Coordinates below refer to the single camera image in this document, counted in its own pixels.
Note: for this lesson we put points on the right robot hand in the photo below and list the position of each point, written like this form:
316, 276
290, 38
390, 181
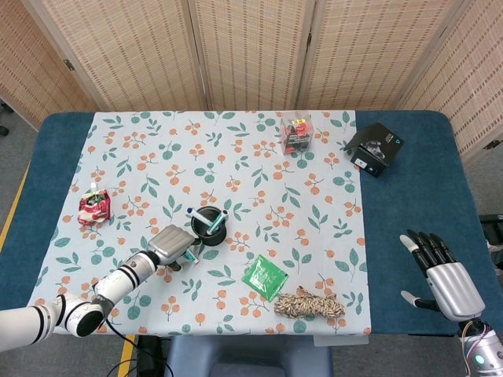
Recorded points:
452, 286

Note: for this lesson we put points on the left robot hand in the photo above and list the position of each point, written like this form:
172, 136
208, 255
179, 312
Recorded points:
171, 243

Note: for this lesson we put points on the black mesh pen holder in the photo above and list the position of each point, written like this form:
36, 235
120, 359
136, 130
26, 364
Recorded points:
210, 239

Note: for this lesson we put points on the black capped whiteboard marker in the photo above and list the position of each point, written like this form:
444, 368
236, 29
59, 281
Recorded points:
216, 224

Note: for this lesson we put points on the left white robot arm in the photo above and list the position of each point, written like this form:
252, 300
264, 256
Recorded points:
118, 279

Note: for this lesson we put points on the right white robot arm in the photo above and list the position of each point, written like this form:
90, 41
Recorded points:
487, 349

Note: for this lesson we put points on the blue capped whiteboard marker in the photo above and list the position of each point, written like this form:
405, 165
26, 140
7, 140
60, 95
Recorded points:
198, 215

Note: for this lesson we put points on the black equipment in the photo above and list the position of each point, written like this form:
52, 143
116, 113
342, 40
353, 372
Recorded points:
493, 228

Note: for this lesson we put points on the crumpled red snack pouch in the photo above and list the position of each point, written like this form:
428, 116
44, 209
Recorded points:
94, 206

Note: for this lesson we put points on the green foil sachet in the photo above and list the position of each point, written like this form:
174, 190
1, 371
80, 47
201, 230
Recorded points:
263, 277

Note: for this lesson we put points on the blue felt table cover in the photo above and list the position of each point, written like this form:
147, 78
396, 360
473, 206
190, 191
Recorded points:
412, 196

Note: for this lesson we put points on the floral printed tablecloth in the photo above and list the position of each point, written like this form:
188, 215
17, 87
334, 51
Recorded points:
236, 165

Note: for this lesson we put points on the blue grey chair seat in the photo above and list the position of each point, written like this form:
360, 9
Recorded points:
255, 357

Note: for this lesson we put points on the black cardboard box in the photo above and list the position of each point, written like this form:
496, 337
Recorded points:
377, 153

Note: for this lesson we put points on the clear plastic capsule box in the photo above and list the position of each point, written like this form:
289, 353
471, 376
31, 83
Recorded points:
296, 135

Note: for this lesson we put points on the woven folding screen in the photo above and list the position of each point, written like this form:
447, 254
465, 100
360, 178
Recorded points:
255, 47

